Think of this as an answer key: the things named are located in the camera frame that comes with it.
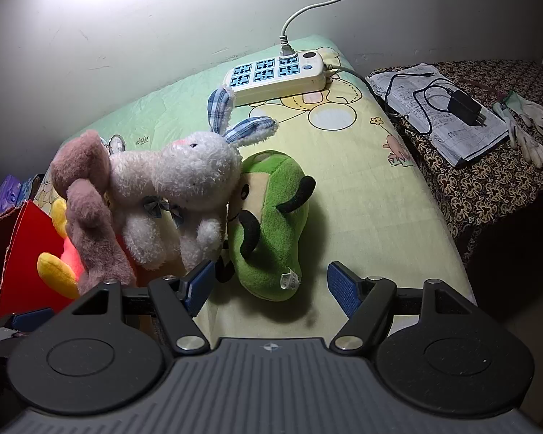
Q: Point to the blue checkered packet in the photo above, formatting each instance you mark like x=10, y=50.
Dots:
x=29, y=187

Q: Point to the purple packet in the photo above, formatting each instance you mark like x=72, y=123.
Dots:
x=9, y=194

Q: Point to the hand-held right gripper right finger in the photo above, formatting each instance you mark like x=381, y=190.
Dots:
x=341, y=289

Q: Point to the white power strip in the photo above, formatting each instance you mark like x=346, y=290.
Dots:
x=276, y=81

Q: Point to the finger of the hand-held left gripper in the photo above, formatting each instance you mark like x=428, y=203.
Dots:
x=29, y=318

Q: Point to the red cardboard box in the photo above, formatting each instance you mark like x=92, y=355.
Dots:
x=27, y=257

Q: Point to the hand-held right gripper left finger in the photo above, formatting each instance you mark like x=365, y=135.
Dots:
x=201, y=280

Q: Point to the pink plush bear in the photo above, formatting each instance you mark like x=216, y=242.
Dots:
x=90, y=235

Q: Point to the yellow plush tiger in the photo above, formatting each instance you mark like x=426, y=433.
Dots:
x=56, y=271

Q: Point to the green plush toy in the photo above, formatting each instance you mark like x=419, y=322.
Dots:
x=271, y=235

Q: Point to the printed paper sheets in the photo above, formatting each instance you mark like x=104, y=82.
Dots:
x=461, y=135

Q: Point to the white work glove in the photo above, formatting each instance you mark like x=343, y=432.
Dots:
x=527, y=142
x=536, y=110

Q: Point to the white plush rabbit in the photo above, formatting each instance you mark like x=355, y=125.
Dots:
x=185, y=167

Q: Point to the brown floral cloth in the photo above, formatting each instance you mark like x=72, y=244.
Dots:
x=479, y=181

